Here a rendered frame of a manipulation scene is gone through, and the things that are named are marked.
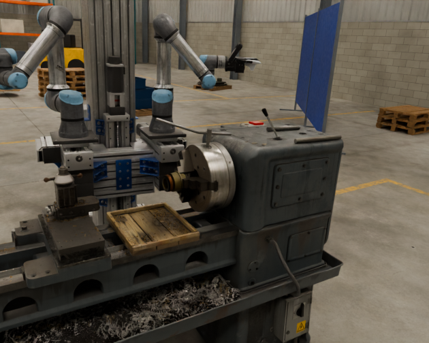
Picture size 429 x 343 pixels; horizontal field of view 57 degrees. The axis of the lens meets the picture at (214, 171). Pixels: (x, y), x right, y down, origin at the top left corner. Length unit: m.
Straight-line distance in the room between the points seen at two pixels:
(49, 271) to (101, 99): 1.16
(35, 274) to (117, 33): 1.39
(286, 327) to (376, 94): 11.35
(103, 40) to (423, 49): 10.81
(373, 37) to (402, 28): 0.91
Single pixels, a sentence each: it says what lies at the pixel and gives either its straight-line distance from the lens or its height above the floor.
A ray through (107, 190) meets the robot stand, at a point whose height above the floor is 0.85.
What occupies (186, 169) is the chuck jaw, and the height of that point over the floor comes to 1.12.
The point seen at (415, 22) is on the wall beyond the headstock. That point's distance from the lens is 12.65.
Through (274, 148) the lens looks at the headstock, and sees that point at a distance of 1.75.
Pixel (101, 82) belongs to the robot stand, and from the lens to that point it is 2.35.
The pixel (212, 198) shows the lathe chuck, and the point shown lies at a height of 1.04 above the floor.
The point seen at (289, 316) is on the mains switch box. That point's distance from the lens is 2.22.
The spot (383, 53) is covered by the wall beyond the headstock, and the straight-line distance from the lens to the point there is 13.08.
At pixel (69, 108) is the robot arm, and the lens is 2.16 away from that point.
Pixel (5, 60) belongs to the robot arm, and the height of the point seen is 1.54.
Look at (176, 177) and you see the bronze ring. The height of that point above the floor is 1.11.
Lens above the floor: 1.69
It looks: 19 degrees down
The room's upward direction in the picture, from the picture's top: 3 degrees clockwise
